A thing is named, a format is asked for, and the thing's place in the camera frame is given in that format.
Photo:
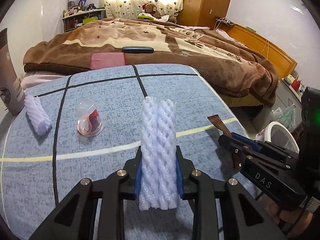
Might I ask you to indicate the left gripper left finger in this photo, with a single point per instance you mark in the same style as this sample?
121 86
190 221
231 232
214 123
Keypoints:
94 205

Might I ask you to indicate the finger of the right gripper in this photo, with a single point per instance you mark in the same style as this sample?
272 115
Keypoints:
272 157
251 143

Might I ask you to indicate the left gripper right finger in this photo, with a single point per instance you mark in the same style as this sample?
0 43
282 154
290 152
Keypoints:
213 201

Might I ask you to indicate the white foam net sleeve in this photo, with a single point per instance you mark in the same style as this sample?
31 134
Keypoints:
158 147

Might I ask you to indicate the white trash bin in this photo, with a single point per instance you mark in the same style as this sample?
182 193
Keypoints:
279 135

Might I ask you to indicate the brown wrapper scrap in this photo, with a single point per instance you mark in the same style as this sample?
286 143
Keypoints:
227 141

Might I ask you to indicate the brown plush blanket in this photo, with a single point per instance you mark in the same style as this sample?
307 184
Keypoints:
231 69

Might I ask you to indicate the wooden headboard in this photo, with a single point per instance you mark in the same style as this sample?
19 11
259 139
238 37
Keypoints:
282 61

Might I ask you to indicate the blue checked bed sheet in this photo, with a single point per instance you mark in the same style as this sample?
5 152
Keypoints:
37 172

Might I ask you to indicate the clear plastic jelly cup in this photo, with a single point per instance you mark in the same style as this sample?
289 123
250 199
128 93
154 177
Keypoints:
89 123

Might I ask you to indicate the grey travel tumbler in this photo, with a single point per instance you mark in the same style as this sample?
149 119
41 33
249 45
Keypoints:
12 94

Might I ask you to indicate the wooden wardrobe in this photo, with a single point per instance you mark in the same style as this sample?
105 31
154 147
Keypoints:
202 13

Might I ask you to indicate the pink box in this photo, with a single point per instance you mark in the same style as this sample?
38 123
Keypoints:
107 60

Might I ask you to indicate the teddy bear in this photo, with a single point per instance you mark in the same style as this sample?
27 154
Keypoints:
151 9

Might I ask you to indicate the white cluttered shelf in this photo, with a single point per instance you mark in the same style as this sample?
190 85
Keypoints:
75 17

